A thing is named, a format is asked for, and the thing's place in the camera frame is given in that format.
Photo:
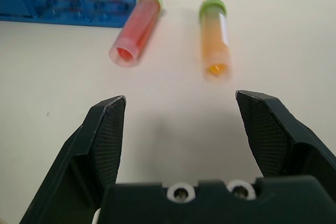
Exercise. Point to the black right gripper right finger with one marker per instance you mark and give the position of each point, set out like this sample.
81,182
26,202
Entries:
278,140

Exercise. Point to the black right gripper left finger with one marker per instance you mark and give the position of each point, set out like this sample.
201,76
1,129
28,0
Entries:
86,155

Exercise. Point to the orange tube with green cap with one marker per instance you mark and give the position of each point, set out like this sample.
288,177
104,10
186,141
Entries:
214,40

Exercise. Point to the red tube with green cap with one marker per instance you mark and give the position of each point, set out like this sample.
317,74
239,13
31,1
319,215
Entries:
136,30

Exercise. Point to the blue test tube rack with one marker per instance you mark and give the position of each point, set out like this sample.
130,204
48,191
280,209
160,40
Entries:
65,3

